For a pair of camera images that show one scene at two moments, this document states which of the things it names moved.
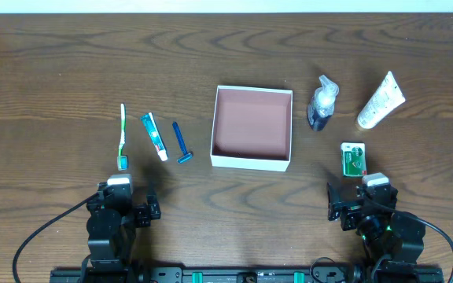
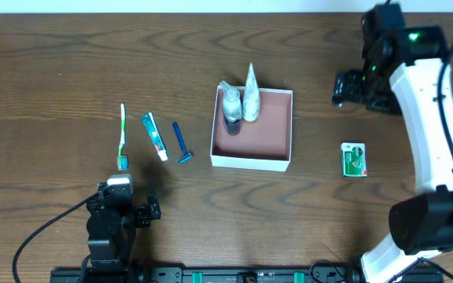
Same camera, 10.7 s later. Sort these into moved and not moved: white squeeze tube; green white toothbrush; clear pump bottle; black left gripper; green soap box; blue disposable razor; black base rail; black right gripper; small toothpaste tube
Moved: clear pump bottle; white squeeze tube; black right gripper
Not moved: black base rail; green soap box; green white toothbrush; black left gripper; small toothpaste tube; blue disposable razor
